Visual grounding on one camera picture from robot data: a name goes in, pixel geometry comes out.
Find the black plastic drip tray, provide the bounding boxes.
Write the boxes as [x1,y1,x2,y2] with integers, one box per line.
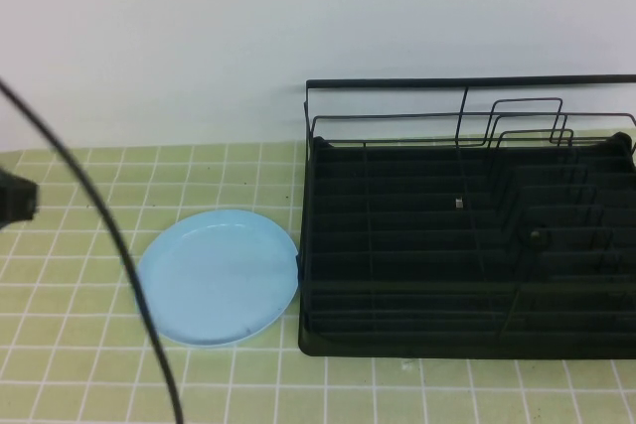
[297,133,636,361]

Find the green checkered tablecloth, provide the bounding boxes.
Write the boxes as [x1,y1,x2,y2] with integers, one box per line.
[0,128,636,424]

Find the black camera cable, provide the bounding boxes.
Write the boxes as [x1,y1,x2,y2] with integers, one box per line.
[0,76,186,424]

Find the black wire dish rack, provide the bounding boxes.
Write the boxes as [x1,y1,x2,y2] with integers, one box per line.
[301,73,636,341]

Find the light blue round plate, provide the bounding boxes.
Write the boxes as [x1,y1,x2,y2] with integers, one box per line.
[134,210,301,349]

